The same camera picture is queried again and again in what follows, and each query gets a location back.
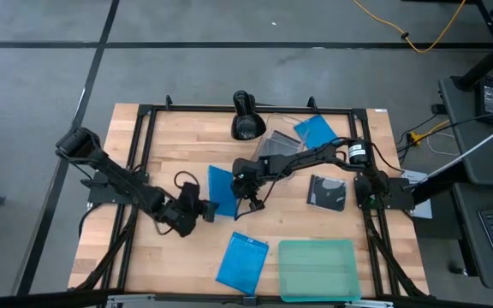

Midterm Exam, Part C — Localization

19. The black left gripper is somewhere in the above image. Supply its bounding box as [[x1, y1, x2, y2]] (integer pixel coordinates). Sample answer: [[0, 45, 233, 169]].
[[173, 181, 221, 239]]

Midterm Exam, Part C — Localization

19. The blue disc case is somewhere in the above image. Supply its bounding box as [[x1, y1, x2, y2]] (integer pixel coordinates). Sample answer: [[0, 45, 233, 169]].
[[207, 164, 240, 219], [293, 114, 340, 150], [215, 231, 270, 296]]

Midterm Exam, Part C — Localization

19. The clear plastic bin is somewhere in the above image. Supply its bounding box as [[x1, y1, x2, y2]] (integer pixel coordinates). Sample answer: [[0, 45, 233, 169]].
[[252, 113, 307, 181]]

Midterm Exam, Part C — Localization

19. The green translucent plastic bin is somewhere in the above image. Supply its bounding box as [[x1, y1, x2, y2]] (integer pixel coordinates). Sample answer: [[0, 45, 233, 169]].
[[277, 238, 362, 304]]

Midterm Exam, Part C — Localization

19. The black crossbeam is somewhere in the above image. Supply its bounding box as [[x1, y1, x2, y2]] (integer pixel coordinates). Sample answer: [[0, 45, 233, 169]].
[[0, 287, 493, 308]]

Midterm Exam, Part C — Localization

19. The dark grey side table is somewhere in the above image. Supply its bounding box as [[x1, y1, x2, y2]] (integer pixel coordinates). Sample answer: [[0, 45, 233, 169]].
[[437, 75, 493, 292]]

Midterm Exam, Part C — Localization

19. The white rod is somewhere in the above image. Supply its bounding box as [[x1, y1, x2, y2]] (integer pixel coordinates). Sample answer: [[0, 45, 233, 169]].
[[435, 115, 493, 173]]

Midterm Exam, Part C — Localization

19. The black power adapter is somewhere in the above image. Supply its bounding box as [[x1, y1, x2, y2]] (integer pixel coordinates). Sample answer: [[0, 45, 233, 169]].
[[476, 80, 493, 127]]

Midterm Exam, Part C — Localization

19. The black stand leg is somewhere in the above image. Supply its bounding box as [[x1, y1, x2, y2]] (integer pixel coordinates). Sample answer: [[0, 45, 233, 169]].
[[450, 0, 493, 92]]

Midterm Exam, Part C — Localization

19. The black metal table frame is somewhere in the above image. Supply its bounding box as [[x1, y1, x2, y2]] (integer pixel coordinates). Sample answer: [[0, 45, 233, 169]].
[[68, 94, 431, 300]]

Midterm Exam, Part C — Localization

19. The silver aluminium bracket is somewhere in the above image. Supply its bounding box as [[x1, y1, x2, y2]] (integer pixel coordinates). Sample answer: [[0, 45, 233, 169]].
[[105, 293, 157, 308], [343, 299, 395, 308]]

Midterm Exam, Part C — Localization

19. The black cable bundle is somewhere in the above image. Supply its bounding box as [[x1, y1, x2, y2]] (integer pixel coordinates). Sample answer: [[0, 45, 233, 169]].
[[364, 209, 427, 299], [74, 200, 147, 292]]

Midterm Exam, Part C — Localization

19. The yellow plug cord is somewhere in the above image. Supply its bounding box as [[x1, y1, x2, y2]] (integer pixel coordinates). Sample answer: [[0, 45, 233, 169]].
[[407, 119, 452, 145]]

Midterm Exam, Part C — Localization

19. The yellow floor cable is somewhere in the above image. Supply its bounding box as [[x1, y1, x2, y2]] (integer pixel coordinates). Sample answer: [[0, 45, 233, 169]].
[[352, 0, 466, 55]]

